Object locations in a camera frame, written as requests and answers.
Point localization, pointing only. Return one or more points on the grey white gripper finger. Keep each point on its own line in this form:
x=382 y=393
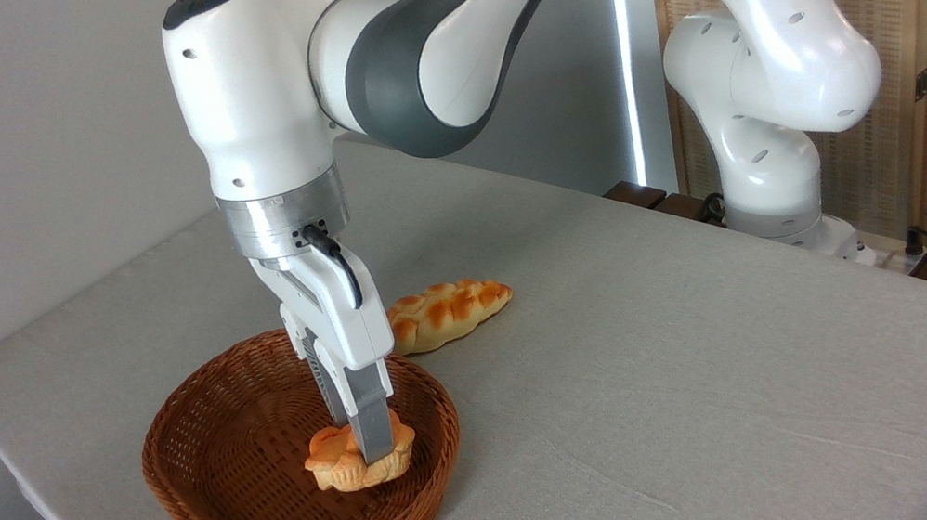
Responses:
x=372 y=416
x=308 y=356

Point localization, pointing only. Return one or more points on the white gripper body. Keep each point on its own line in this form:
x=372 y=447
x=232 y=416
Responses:
x=346 y=317

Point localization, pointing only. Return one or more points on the round orange bread bun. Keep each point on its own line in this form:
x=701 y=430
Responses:
x=339 y=474

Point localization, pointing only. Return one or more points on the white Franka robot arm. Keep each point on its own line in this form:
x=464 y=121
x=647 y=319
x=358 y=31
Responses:
x=248 y=98

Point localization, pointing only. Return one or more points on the long braided bread loaf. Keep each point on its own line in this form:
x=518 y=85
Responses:
x=453 y=309

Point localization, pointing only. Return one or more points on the brown wicker basket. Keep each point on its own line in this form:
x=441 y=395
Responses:
x=247 y=484

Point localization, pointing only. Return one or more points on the dark brown wooden block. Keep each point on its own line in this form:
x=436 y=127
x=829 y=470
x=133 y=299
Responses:
x=681 y=207
x=636 y=193

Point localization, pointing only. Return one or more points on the grey tablecloth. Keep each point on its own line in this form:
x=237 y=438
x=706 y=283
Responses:
x=731 y=394

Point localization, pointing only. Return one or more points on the white power strip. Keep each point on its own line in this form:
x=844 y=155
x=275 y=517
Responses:
x=881 y=251

